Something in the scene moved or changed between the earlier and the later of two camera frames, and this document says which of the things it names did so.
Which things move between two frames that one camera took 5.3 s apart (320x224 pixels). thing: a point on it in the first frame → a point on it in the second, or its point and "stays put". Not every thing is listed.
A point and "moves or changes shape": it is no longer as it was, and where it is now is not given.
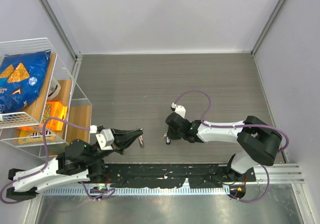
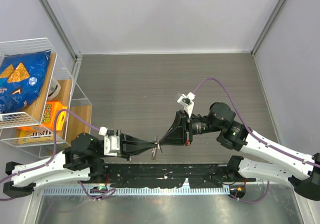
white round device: x=54 y=89 stays put
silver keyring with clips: x=140 y=139 moves or changes shape
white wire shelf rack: x=37 y=89 stays put
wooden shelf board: x=79 y=114 stays put
